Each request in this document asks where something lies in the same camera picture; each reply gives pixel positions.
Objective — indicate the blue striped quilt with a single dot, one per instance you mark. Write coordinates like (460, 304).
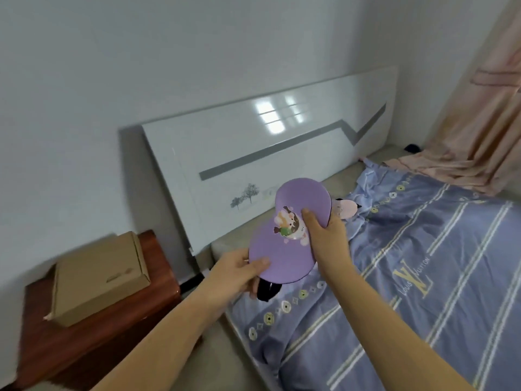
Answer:
(427, 280)

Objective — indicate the small dark object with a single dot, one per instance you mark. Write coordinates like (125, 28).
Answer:
(413, 148)

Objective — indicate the person's left forearm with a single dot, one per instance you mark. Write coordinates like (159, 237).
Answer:
(171, 346)

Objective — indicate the person's left hand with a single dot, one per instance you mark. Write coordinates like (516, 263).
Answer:
(232, 276)

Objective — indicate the person's right hand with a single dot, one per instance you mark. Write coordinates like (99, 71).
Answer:
(331, 248)

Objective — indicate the pink eye mask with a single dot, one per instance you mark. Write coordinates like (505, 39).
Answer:
(348, 207)

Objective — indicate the brown cardboard box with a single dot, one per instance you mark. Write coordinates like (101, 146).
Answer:
(97, 276)

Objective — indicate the brown wooden nightstand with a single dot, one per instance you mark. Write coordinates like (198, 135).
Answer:
(101, 333)

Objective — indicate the purple eye mask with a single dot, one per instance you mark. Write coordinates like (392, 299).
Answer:
(276, 252)

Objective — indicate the person's right forearm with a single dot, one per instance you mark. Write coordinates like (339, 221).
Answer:
(382, 329)

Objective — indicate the white glossy headboard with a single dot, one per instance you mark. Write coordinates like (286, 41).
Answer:
(244, 134)

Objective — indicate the pink curtain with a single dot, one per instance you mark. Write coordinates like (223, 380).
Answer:
(488, 138)

